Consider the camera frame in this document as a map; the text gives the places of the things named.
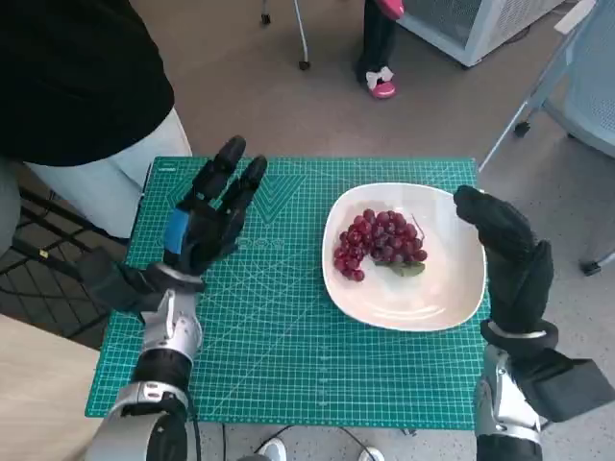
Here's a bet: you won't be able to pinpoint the beige wooden board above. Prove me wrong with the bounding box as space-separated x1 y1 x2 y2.
0 314 145 461

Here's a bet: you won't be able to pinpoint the red toy grape bunch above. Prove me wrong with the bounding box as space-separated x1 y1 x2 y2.
332 207 429 282

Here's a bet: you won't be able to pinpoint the grey chair legs with casters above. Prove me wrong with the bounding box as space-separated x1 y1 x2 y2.
258 0 312 72

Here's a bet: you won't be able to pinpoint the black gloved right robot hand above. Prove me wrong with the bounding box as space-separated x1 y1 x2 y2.
453 184 554 337

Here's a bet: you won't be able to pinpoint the black metal rack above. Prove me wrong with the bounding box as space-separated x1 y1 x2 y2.
0 186 131 337

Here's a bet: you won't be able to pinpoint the white square plate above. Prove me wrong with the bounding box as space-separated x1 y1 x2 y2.
320 182 487 332

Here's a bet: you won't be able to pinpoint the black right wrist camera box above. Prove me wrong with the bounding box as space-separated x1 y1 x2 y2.
513 348 604 424

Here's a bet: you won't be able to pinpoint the green cutting mat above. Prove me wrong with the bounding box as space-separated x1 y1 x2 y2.
85 155 491 430

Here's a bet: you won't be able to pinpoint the blue-grey mesh chair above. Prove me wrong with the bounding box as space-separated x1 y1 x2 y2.
478 0 615 276

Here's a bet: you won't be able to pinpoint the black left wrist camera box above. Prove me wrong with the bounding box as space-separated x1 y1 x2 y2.
76 247 162 316

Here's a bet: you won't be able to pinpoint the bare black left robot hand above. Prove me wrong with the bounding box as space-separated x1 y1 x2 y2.
162 135 269 278

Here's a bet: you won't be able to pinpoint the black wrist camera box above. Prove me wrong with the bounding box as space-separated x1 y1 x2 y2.
76 247 162 316
513 348 604 424

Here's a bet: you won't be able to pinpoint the looping black cable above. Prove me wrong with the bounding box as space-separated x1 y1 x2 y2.
252 424 371 455

